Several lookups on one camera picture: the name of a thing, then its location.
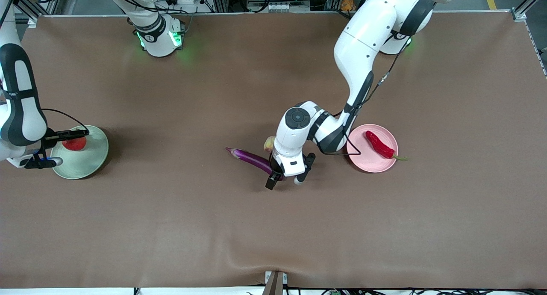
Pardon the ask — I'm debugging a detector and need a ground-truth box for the red apple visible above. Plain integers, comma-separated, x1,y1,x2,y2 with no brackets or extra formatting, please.
62,137,87,152

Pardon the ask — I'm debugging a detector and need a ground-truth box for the purple eggplant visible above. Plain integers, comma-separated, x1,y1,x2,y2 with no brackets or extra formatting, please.
225,147,276,176

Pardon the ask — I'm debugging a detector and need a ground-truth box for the red chili pepper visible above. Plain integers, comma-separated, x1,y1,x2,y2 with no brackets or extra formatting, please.
365,130,407,161

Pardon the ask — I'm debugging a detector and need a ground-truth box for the light green plate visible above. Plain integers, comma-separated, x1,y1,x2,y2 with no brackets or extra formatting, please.
50,125,109,180

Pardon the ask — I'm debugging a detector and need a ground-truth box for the brown table cloth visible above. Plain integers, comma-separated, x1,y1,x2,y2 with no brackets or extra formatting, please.
0,12,547,289

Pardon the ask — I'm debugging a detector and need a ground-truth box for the pink plate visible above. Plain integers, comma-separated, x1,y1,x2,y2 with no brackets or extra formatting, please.
346,124,399,173

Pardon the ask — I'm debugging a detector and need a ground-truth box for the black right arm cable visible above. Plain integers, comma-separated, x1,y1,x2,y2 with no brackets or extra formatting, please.
41,108,89,133

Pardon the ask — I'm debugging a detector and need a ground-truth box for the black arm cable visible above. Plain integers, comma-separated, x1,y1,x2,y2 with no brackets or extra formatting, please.
41,108,89,133
318,36,412,156

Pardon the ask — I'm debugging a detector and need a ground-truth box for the metal table bracket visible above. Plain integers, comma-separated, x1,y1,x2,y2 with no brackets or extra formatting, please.
262,271,288,295

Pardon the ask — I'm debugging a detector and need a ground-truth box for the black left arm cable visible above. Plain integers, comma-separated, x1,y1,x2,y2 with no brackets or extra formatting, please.
318,36,412,156

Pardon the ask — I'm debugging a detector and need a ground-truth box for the aluminium frame profile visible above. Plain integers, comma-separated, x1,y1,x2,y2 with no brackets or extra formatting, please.
511,0,547,21
13,0,65,28

